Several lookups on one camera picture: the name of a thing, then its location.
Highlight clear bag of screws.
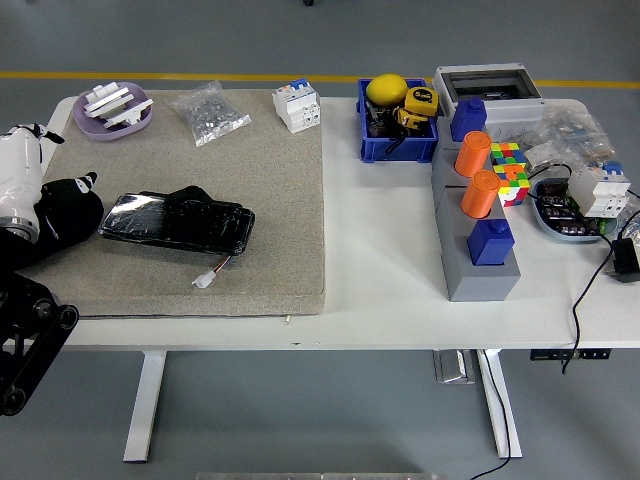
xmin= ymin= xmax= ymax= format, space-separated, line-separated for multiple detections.
xmin=164 ymin=79 xmax=253 ymax=149

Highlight colourful puzzle cube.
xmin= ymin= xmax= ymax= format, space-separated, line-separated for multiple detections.
xmin=492 ymin=163 xmax=532 ymax=209
xmin=489 ymin=141 xmax=528 ymax=169

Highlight purple tray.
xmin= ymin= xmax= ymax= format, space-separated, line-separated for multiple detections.
xmin=72 ymin=81 xmax=154 ymax=143

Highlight panel wire with white connector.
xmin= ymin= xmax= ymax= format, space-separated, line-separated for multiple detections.
xmin=192 ymin=253 xmax=232 ymax=290

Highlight white table leg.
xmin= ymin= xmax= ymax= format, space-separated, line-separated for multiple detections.
xmin=123 ymin=350 xmax=167 ymax=464
xmin=476 ymin=348 xmax=524 ymax=460

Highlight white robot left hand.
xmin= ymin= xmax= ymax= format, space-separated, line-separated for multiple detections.
xmin=0 ymin=122 xmax=100 ymax=237

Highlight clear bags of parts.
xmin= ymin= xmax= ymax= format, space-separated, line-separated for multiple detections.
xmin=519 ymin=102 xmax=619 ymax=174

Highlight grey-brown mat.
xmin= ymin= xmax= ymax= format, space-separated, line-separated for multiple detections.
xmin=19 ymin=88 xmax=329 ymax=317

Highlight blue-grey tray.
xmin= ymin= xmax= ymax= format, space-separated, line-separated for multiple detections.
xmin=529 ymin=177 xmax=619 ymax=245

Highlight small yellow tape measure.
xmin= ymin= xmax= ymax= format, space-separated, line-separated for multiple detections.
xmin=392 ymin=106 xmax=429 ymax=132

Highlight black glossy panel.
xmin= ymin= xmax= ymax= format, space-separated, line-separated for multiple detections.
xmin=98 ymin=185 xmax=256 ymax=256

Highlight black floor cable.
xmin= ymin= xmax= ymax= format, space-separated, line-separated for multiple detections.
xmin=469 ymin=349 xmax=512 ymax=480

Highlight white circuit breaker blue lever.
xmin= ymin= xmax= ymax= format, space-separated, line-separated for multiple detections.
xmin=272 ymin=77 xmax=322 ymax=135
xmin=569 ymin=160 xmax=632 ymax=219

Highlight dark electronic modules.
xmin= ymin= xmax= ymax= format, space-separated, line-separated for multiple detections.
xmin=537 ymin=182 xmax=601 ymax=236

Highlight black power adapter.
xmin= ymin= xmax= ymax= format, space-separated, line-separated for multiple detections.
xmin=604 ymin=238 xmax=640 ymax=285

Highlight white switch part stack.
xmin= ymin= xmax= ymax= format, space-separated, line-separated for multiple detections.
xmin=83 ymin=81 xmax=134 ymax=119

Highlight large yellow tape measure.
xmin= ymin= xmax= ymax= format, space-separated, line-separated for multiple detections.
xmin=403 ymin=85 xmax=439 ymax=119

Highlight thin black cable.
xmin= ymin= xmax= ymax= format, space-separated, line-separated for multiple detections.
xmin=527 ymin=162 xmax=621 ymax=376

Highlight grey distribution box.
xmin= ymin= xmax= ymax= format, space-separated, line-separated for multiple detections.
xmin=432 ymin=63 xmax=546 ymax=139

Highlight black table control box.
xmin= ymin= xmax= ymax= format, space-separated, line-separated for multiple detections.
xmin=529 ymin=348 xmax=612 ymax=362

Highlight grey peg holder base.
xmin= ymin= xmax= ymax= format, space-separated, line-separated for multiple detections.
xmin=430 ymin=115 xmax=522 ymax=303

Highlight blue block with knob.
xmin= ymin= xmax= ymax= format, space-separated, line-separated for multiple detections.
xmin=467 ymin=218 xmax=516 ymax=268
xmin=450 ymin=97 xmax=488 ymax=143

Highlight orange cylinder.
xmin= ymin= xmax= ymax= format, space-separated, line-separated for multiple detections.
xmin=453 ymin=131 xmax=494 ymax=179
xmin=460 ymin=169 xmax=502 ymax=220

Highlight white flat switch plate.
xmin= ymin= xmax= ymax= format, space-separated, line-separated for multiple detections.
xmin=102 ymin=97 xmax=155 ymax=130

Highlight dark metal tool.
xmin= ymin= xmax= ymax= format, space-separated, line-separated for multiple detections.
xmin=366 ymin=99 xmax=401 ymax=139

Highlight blue plastic bin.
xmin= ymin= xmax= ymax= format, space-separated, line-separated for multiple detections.
xmin=356 ymin=77 xmax=441 ymax=164

